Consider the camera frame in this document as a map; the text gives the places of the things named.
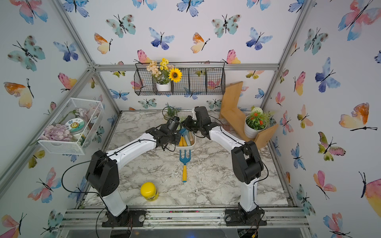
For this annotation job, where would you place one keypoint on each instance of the white pot with flowers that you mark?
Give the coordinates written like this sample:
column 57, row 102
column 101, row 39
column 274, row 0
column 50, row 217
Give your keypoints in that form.
column 164, row 74

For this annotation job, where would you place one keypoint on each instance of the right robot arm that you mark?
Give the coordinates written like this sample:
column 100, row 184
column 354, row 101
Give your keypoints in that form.
column 246, row 163

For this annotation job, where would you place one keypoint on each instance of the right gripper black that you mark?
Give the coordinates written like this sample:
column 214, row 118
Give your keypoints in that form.
column 186, row 123

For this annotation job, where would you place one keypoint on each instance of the white pot red flowers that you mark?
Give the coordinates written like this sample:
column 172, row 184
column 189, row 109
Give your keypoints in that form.
column 257, row 121

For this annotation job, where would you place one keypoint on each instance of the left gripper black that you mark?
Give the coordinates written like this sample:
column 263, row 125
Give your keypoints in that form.
column 178, row 138

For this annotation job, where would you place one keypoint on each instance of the small potted green plant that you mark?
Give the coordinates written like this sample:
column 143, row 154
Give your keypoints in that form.
column 169, row 112

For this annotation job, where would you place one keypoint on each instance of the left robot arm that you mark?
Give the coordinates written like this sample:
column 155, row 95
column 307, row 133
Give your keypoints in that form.
column 103, row 170

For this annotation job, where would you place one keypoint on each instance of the white storage box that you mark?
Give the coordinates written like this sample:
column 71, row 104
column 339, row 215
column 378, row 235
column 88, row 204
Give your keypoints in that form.
column 183, row 115

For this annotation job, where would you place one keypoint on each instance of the wooden zigzag shelf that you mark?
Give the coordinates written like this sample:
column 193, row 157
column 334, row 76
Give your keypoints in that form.
column 237, row 119

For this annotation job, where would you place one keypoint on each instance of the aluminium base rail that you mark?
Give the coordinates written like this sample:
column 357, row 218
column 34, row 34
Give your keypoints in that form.
column 184, row 218

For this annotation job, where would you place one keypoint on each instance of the green hand rake wooden handle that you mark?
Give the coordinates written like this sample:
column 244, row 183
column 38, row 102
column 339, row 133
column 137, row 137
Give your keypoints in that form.
column 191, row 138

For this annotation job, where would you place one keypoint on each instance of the blue hand rake yellow handle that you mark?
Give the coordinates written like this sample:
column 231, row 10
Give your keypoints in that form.
column 185, row 157

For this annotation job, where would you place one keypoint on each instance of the pink purple flower bunch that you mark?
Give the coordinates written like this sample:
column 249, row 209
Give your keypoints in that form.
column 56, row 133

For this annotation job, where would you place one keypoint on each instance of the round green tin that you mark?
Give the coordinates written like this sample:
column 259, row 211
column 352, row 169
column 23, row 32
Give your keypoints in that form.
column 76, row 125

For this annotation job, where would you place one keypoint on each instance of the white wire wall basket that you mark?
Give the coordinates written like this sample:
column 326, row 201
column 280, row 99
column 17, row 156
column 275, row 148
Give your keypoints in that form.
column 92, row 112

